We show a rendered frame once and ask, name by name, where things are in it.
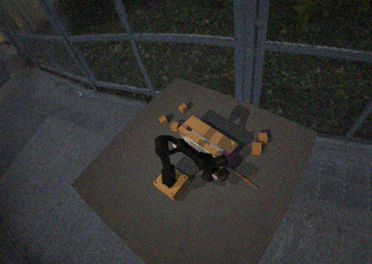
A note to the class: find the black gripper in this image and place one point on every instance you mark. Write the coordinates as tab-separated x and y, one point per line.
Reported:
222	173

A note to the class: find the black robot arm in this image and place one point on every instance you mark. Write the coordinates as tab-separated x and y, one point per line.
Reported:
200	158

